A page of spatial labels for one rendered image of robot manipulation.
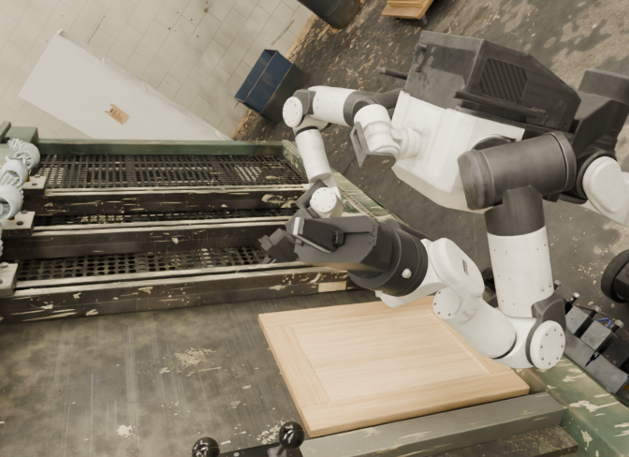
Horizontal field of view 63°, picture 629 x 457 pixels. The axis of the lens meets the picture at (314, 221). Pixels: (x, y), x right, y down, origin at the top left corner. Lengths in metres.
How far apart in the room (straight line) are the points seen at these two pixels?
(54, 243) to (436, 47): 1.09
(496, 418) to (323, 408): 0.32
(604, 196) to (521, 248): 0.43
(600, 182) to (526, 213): 0.41
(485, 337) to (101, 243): 1.07
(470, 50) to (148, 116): 4.01
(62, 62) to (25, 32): 1.46
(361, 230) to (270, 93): 4.74
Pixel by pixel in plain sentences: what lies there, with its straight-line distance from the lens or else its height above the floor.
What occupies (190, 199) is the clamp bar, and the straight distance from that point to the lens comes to 1.84.
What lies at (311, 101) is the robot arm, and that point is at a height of 1.40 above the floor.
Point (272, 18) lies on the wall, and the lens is 6.32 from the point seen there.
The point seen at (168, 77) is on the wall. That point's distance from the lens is 6.15.
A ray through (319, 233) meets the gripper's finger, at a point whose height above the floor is 1.62.
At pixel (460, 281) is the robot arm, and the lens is 0.74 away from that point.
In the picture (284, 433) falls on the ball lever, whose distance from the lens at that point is 0.78.
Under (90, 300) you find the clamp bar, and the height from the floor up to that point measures 1.63.
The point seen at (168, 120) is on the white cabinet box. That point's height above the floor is 1.00.
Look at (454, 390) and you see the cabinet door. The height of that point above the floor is 1.03.
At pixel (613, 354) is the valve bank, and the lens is 1.31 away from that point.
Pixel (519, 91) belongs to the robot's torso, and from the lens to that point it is 1.01.
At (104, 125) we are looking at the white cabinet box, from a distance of 4.78.
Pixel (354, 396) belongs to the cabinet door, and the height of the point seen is 1.21.
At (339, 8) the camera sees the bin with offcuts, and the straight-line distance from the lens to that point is 5.39.
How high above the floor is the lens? 1.92
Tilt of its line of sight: 30 degrees down
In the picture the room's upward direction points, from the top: 58 degrees counter-clockwise
